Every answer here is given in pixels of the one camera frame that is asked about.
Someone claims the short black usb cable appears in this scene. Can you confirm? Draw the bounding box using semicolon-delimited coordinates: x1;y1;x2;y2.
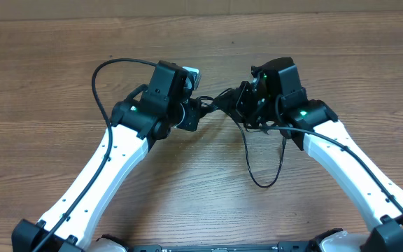
227;111;288;189

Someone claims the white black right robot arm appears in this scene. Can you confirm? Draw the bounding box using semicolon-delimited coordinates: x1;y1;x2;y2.
235;57;403;251

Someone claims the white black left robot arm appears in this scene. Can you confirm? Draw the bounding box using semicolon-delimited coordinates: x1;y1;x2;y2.
11;61;201;251

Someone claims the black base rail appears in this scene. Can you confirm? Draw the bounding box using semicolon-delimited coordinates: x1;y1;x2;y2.
96;229;374;252

